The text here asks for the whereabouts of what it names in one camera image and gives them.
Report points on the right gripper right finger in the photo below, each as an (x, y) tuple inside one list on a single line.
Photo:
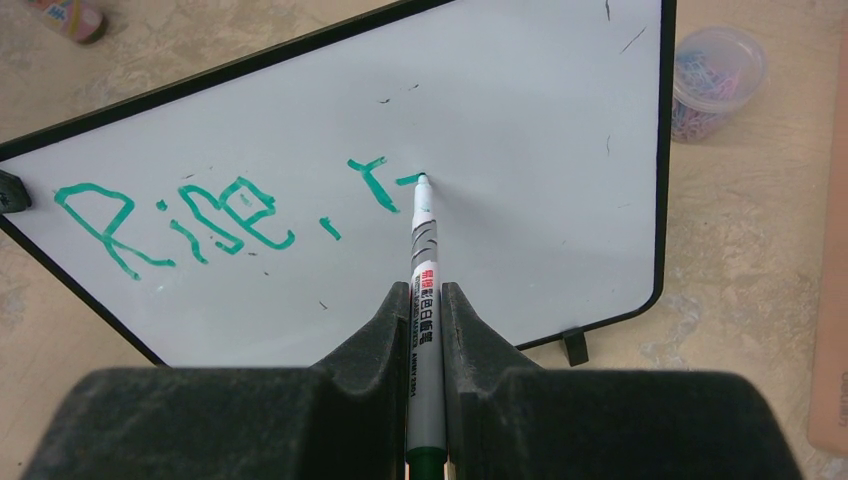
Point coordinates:
[(509, 418)]

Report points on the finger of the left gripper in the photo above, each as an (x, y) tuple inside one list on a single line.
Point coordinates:
[(14, 197)]

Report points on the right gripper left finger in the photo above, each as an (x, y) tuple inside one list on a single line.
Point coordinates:
[(340, 418)]

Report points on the green whiteboard marker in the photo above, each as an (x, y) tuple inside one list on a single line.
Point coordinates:
[(426, 437)]

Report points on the small whiteboard black frame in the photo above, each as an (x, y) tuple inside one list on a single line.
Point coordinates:
[(259, 212)]

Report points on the pink cap bottle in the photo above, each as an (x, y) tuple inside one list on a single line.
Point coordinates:
[(79, 21)]

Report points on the orange plastic file organizer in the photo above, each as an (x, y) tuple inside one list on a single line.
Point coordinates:
[(827, 422)]

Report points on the clear jar of paperclips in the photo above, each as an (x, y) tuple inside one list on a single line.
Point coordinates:
[(717, 71)]

